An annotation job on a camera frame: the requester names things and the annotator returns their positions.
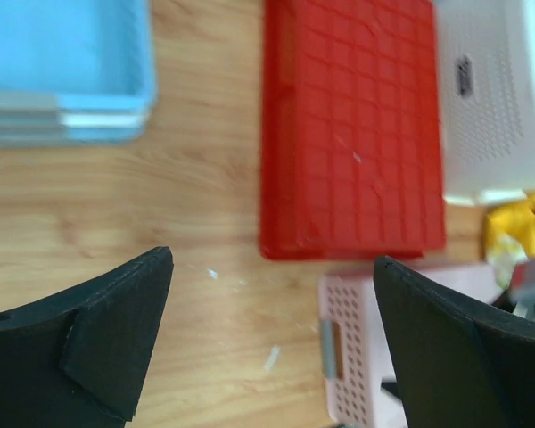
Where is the blue perforated basket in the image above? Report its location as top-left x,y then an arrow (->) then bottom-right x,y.
0,125 -> 146,147
0,0 -> 158,108

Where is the large cream perforated container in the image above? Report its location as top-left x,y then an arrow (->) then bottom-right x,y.
434,1 -> 535,206

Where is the pink perforated basket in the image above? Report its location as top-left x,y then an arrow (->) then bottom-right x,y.
318,261 -> 501,427

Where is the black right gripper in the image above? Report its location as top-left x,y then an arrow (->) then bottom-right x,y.
492,259 -> 535,322

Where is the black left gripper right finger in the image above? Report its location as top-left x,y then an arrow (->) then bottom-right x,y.
373,257 -> 535,427

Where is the white perforated basket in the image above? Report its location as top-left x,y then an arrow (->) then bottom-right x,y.
0,90 -> 150,129

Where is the yellow patterned cloth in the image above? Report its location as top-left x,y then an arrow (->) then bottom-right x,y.
484,192 -> 535,289

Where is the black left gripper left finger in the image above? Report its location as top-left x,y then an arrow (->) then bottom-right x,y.
0,247 -> 174,427

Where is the red plastic tray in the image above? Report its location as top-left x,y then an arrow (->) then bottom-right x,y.
259,0 -> 446,260

